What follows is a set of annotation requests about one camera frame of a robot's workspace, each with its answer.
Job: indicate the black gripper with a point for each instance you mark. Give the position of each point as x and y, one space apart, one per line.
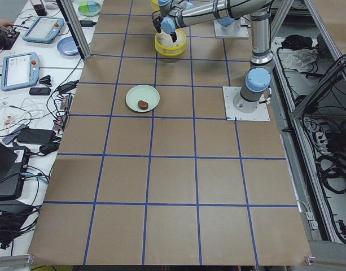
173 36

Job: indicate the side yellow steamer basket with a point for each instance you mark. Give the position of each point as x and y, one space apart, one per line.
155 5

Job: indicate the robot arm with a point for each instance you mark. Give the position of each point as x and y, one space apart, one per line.
179 14

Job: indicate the center yellow steamer basket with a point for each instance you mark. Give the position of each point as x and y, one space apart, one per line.
166 47

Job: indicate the light green plate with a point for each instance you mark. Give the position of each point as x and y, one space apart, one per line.
142 92

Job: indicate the dark red bun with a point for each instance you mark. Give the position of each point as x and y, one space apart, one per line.
143 105

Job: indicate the clear bowl with blocks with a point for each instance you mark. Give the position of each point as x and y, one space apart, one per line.
89 8

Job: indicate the blue plate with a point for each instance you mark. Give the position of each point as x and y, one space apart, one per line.
67 46

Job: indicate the upper teach pendant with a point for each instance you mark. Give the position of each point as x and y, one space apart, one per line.
44 29

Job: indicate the teach pendant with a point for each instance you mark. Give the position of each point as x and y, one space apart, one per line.
20 71
44 29

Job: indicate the white crumpled cloth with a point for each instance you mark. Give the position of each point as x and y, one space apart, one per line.
300 60

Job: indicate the lower teach pendant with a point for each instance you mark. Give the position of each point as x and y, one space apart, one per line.
20 71

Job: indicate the black power adapter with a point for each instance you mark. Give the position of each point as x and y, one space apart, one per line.
36 136

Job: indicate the black laptop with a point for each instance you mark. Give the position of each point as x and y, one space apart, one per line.
13 164

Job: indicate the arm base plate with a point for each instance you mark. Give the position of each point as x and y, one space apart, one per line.
231 28
238 109

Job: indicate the aluminium frame post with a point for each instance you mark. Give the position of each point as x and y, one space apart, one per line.
67 9

